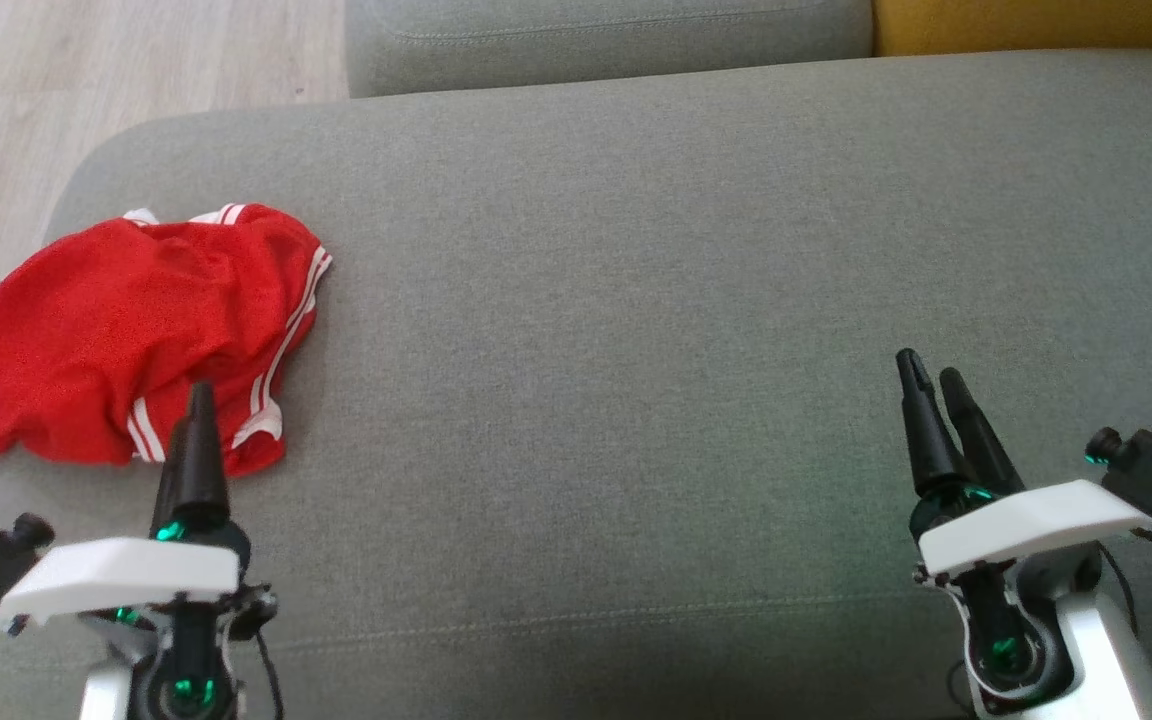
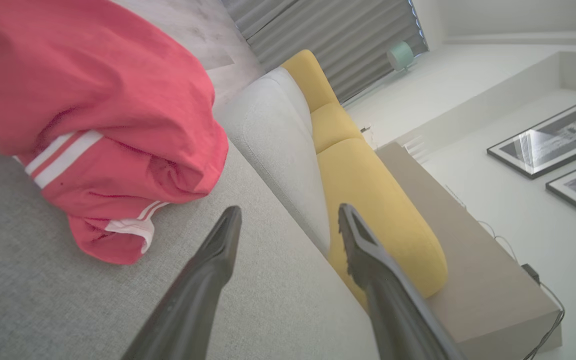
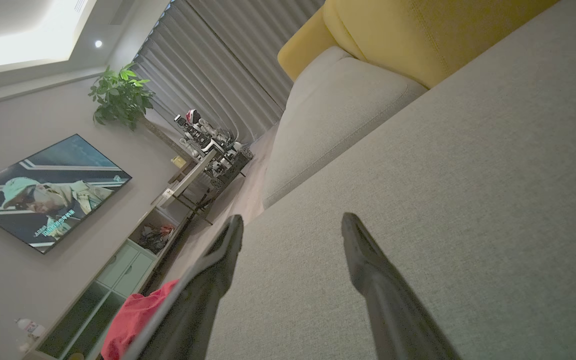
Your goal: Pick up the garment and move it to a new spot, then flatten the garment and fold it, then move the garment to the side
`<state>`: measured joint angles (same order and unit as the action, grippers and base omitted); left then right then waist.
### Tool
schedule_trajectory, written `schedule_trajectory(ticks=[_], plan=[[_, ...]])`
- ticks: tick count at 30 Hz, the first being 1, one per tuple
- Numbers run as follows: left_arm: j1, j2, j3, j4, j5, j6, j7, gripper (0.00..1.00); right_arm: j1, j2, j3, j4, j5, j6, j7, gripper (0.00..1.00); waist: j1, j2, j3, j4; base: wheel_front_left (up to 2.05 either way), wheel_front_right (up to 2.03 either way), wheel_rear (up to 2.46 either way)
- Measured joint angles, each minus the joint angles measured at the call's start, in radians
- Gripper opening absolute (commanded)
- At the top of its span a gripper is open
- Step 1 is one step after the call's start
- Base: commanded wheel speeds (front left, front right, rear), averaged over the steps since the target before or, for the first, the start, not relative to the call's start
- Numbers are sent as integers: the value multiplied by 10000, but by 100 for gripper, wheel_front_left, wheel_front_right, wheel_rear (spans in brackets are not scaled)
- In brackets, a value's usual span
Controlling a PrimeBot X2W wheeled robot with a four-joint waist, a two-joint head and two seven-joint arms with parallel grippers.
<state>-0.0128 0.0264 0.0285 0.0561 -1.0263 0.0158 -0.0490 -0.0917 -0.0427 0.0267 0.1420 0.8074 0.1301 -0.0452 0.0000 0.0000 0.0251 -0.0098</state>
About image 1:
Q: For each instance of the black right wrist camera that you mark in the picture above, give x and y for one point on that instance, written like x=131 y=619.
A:
x=1151 y=470

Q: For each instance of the yellow sofa cushion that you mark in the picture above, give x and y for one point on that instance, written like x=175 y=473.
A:
x=1016 y=25

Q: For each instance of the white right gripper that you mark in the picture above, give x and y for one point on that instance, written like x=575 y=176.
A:
x=1036 y=525

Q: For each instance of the small grey sofa cushion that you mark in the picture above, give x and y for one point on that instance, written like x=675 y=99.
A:
x=586 y=40

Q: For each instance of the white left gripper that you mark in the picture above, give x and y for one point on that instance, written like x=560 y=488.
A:
x=116 y=575

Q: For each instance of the large grey sofa seat cushion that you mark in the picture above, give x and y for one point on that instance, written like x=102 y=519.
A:
x=636 y=350

